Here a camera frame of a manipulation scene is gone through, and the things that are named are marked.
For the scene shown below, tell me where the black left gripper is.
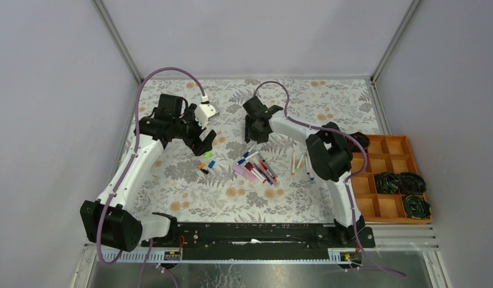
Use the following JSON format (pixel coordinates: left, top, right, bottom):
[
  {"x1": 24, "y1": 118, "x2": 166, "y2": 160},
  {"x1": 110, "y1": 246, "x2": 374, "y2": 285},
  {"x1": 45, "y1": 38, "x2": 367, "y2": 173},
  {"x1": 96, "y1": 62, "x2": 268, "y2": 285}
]
[{"x1": 171, "y1": 104, "x2": 216, "y2": 156}]

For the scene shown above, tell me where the white marker blue eraser cap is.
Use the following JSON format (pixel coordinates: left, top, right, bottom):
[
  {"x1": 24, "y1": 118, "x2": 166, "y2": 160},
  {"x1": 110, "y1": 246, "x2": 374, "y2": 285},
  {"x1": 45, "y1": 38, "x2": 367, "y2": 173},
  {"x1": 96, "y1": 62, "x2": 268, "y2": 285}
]
[{"x1": 243, "y1": 143, "x2": 257, "y2": 158}]

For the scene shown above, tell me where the pink highlighter marker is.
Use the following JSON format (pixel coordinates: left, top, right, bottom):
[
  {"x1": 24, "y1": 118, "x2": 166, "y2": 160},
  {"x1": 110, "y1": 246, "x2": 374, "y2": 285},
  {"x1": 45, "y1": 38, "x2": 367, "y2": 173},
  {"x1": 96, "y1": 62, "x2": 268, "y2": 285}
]
[{"x1": 232, "y1": 164, "x2": 259, "y2": 184}]

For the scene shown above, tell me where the white marker orange cap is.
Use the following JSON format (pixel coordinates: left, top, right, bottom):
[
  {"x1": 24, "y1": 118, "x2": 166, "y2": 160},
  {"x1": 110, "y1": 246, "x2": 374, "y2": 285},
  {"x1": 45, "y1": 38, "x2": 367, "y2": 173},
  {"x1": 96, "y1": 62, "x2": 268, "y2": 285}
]
[{"x1": 290, "y1": 151, "x2": 296, "y2": 176}]

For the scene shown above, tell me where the purple pen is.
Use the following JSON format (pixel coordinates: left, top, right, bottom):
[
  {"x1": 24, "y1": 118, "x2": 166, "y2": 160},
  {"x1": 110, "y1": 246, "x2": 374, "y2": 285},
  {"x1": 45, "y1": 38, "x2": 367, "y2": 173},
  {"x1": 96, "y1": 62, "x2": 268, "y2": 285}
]
[{"x1": 265, "y1": 170, "x2": 279, "y2": 187}]

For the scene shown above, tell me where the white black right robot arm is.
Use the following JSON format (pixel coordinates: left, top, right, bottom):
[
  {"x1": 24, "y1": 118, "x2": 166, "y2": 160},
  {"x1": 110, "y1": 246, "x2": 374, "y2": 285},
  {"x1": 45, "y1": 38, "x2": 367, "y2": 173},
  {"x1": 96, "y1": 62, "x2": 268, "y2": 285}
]
[{"x1": 242, "y1": 96, "x2": 365, "y2": 247}]

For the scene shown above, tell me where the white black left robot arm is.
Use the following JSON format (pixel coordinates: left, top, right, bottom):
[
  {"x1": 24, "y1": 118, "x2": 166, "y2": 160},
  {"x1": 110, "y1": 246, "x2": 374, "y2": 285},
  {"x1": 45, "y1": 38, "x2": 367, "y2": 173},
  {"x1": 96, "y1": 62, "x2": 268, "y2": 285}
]
[{"x1": 80, "y1": 94, "x2": 219, "y2": 252}]

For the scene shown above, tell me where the floral patterned table mat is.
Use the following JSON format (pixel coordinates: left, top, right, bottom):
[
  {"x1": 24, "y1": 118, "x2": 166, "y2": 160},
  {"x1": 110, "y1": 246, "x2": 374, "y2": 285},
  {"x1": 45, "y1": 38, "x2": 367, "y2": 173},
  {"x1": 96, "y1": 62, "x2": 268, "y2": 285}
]
[{"x1": 133, "y1": 79, "x2": 380, "y2": 223}]

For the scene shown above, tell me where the orange wooden compartment tray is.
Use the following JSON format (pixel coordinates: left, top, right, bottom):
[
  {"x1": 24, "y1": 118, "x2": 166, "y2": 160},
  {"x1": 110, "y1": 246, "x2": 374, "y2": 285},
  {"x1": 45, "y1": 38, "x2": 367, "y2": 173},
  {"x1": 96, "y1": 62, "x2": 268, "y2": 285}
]
[{"x1": 348, "y1": 132, "x2": 432, "y2": 224}]

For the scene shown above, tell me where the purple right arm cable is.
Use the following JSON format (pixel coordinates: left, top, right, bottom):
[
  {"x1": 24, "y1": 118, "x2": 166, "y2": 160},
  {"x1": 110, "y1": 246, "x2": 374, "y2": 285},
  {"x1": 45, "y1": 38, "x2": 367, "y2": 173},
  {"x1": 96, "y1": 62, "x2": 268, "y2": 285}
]
[{"x1": 252, "y1": 81, "x2": 408, "y2": 279}]

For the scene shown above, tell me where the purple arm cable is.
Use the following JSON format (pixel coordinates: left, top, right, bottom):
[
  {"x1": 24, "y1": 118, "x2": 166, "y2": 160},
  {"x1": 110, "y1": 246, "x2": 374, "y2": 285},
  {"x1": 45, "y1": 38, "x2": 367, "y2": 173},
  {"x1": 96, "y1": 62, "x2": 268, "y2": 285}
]
[
  {"x1": 95, "y1": 67, "x2": 209, "y2": 266},
  {"x1": 252, "y1": 81, "x2": 408, "y2": 279}
]

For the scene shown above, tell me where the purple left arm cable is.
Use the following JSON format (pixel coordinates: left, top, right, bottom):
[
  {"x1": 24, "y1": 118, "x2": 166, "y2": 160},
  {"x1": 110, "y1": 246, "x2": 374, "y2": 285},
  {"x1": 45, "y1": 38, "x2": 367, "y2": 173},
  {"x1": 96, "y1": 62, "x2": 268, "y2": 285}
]
[{"x1": 95, "y1": 67, "x2": 209, "y2": 266}]

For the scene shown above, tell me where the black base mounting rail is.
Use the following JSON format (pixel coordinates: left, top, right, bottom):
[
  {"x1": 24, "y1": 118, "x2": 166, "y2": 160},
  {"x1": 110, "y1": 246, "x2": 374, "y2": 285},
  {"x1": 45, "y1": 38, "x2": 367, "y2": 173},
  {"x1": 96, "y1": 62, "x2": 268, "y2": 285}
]
[{"x1": 153, "y1": 222, "x2": 375, "y2": 257}]

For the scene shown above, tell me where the slotted aluminium cable duct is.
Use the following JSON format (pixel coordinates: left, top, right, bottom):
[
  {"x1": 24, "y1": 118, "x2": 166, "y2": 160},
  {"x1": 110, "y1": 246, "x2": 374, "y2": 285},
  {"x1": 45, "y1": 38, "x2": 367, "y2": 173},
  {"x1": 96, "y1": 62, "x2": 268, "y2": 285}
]
[{"x1": 96, "y1": 249, "x2": 351, "y2": 264}]

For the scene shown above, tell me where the black green coiled strap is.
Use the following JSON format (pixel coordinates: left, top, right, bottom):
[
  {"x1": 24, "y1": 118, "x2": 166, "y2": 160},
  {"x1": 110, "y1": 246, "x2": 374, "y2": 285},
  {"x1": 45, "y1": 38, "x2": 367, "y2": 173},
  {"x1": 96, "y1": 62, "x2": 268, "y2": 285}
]
[
  {"x1": 399, "y1": 172, "x2": 428, "y2": 196},
  {"x1": 374, "y1": 172, "x2": 401, "y2": 196},
  {"x1": 402, "y1": 194, "x2": 432, "y2": 220}
]

